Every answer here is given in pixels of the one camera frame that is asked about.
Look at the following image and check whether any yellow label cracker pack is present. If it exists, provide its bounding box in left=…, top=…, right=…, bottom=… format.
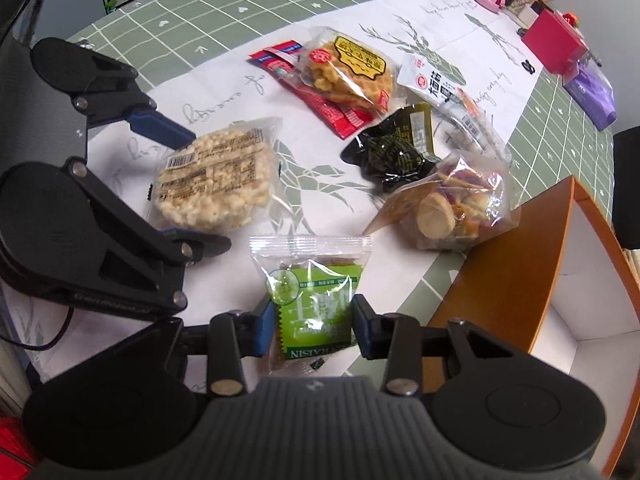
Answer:
left=295, top=26, right=401, bottom=116

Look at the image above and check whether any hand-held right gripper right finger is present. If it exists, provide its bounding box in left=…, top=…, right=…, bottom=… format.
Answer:
left=351, top=294, right=506, bottom=396

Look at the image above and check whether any purple tissue pack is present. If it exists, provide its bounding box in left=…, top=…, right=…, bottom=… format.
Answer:
left=562, top=62, right=617, bottom=131

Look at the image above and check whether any black cable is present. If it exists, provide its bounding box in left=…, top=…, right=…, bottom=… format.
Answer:
left=0, top=305, right=76, bottom=351

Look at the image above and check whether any green raisin snack packet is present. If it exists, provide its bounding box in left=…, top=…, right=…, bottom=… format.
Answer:
left=249, top=235, right=373, bottom=377

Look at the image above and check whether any red snack packet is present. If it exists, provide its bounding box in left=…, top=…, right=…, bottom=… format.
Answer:
left=248, top=40, right=381, bottom=141

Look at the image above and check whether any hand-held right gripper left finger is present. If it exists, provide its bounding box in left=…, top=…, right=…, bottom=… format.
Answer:
left=150, top=298, right=280, bottom=397

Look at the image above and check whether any green grid tablecloth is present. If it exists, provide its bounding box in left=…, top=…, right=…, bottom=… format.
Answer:
left=65, top=0, right=618, bottom=376

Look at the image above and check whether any small white jar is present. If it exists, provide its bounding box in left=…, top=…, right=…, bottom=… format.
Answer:
left=515, top=2, right=548, bottom=28

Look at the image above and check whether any dark green candy packet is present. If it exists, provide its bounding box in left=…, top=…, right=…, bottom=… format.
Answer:
left=341, top=102, right=443, bottom=193

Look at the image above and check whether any round rice cracker pack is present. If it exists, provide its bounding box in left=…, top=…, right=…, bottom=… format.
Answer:
left=146, top=116, right=283, bottom=233

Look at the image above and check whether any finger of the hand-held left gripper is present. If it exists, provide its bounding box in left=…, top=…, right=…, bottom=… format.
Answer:
left=72, top=42, right=197, bottom=150
left=64, top=157, right=233, bottom=320

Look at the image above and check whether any clear bag of mixed chips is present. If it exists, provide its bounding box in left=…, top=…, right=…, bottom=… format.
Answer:
left=362, top=152, right=521, bottom=251

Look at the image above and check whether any pink box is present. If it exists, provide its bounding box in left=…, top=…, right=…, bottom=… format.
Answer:
left=521, top=9, right=590, bottom=73

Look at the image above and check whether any orange cardboard box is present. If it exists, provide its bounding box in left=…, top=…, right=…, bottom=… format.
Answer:
left=427, top=176, right=640, bottom=478

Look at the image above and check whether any red object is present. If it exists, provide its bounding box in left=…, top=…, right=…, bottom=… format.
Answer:
left=0, top=412, right=38, bottom=480

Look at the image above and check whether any black chair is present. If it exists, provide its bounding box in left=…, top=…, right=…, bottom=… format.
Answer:
left=611, top=127, right=640, bottom=251

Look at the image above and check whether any white printed table runner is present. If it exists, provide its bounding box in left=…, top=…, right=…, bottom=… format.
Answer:
left=0, top=0, right=543, bottom=396

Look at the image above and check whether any white spicy strip packet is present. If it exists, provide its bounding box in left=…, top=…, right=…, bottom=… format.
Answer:
left=397, top=52, right=483, bottom=111

